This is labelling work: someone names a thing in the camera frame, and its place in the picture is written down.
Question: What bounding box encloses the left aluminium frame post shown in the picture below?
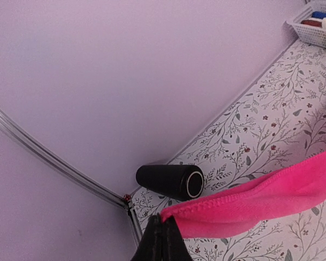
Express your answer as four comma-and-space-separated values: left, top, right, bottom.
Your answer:
0, 100, 131, 209

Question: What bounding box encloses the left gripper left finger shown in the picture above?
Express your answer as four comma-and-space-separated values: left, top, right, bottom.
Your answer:
131, 214, 162, 261

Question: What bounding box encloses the pink towel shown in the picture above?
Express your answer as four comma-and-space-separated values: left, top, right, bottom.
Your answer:
160, 151, 326, 238

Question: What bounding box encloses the blue item in basket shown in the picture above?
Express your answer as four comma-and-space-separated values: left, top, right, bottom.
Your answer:
311, 11, 326, 19

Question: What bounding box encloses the white plastic basket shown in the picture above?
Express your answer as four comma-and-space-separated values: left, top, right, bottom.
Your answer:
286, 1, 326, 48

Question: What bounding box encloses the black cylindrical bottle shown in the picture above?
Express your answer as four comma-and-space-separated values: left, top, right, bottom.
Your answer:
136, 165, 204, 201

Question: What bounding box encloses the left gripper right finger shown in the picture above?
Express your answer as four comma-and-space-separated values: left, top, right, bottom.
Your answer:
162, 216, 193, 261

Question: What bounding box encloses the red item in basket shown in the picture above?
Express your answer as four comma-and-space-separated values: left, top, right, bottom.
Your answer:
301, 17, 323, 28

